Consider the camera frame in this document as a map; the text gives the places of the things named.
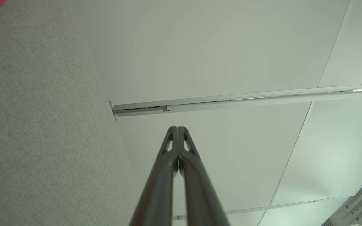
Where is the grey metal frame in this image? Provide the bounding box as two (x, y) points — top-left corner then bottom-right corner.
(321, 163), (362, 226)

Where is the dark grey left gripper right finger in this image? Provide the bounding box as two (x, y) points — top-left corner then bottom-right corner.
(178, 126), (231, 226)

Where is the white metal rail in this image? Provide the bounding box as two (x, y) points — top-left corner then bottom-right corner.
(108, 84), (362, 122)

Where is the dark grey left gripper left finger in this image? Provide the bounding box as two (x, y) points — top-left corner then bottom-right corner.
(130, 126), (179, 226)

